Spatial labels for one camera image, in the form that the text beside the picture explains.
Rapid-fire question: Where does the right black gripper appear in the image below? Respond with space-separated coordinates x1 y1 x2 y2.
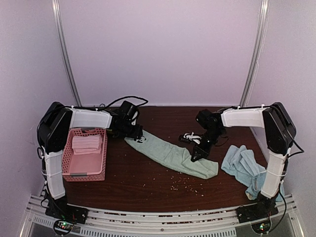
192 127 225 161

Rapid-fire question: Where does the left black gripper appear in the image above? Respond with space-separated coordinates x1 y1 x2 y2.
117 120 143 139

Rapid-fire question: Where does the green towel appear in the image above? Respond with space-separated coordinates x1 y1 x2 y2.
124 131 219 180

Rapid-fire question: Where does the pink towel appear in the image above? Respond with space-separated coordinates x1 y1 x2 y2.
72 134 103 155

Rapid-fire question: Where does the pink plastic basket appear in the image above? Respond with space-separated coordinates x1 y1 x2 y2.
62 128 107 182

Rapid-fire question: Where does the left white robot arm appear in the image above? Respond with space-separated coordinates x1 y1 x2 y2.
37 101 143 219

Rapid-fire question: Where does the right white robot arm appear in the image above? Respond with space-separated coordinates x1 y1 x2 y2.
191 102 296 218

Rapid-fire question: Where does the blue towel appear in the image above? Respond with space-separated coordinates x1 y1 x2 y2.
220 145 284 202

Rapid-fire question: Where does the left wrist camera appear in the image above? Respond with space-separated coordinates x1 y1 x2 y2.
130 111 139 125

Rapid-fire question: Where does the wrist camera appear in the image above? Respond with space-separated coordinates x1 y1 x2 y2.
130 111 139 125
178 132 202 144

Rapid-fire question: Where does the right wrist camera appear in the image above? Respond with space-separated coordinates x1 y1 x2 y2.
178 132 202 144

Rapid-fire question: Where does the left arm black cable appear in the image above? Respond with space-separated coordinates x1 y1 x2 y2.
36 95 149 158

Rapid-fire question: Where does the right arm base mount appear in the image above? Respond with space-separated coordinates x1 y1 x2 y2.
236 203 278 235

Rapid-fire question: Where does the aluminium front rail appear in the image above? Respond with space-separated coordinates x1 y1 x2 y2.
18 192 308 237

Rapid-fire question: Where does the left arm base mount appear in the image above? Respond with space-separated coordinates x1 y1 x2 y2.
45 206 88 236

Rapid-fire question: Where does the right aluminium frame post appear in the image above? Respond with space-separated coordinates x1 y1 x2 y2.
239 0 270 107

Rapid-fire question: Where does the aluminium frame post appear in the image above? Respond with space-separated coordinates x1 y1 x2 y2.
239 0 270 107
51 0 82 106

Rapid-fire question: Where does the left aluminium frame post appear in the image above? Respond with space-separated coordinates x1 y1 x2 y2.
51 0 82 106

